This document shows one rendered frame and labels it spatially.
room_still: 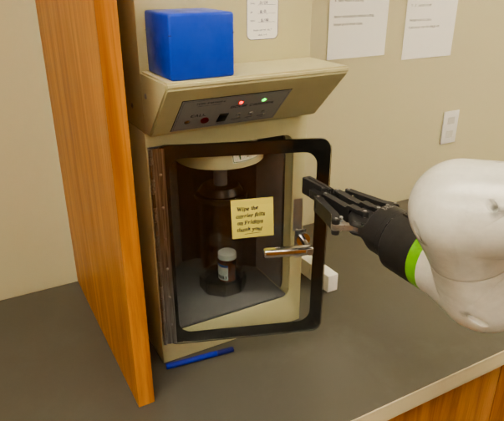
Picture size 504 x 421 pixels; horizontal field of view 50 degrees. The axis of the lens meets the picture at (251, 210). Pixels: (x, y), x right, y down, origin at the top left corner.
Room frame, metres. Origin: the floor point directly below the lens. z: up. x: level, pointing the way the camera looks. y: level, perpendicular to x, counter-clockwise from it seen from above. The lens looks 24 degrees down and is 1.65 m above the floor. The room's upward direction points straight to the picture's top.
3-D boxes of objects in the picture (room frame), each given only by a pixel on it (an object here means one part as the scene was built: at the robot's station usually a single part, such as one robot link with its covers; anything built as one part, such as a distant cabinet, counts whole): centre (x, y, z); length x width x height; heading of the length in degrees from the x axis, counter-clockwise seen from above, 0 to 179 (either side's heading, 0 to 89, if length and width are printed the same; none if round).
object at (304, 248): (0.86, -0.06, 1.20); 0.10 x 0.05 x 0.03; 99
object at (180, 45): (0.83, 0.09, 1.56); 0.10 x 0.10 x 0.09; 29
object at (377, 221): (0.72, -0.19, 1.31); 0.09 x 0.08 x 0.07; 29
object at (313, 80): (0.88, 0.01, 1.46); 0.32 x 0.12 x 0.10; 119
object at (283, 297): (0.88, 0.01, 1.19); 0.30 x 0.01 x 0.40; 99
